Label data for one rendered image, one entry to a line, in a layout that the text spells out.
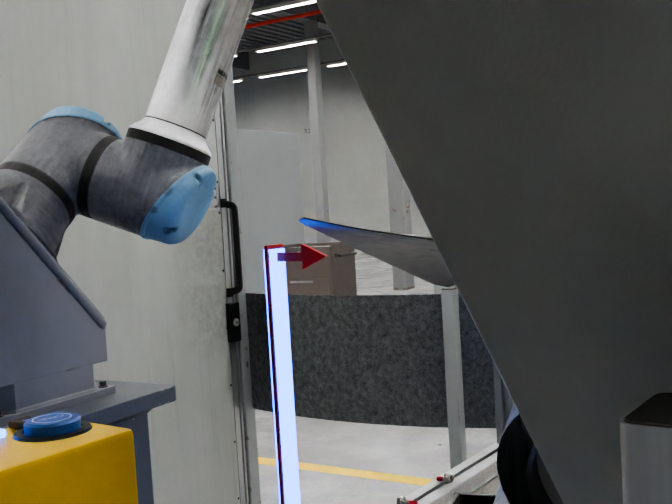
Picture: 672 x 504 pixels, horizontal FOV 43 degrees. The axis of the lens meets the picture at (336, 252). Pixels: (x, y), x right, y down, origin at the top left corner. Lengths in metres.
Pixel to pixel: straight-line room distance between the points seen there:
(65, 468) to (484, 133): 0.41
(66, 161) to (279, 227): 10.01
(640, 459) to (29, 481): 0.42
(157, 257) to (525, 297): 2.34
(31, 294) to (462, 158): 0.81
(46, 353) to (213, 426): 1.82
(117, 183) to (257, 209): 9.65
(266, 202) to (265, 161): 0.52
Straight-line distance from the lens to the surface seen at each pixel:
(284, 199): 11.26
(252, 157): 10.76
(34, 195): 1.13
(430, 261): 0.78
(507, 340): 0.39
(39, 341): 1.08
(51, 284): 1.09
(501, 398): 1.30
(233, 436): 2.95
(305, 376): 2.78
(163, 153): 1.12
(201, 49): 1.16
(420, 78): 0.30
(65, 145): 1.18
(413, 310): 2.56
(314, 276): 7.55
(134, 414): 1.12
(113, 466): 0.65
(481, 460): 1.25
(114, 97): 2.61
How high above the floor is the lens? 1.22
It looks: 3 degrees down
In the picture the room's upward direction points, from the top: 3 degrees counter-clockwise
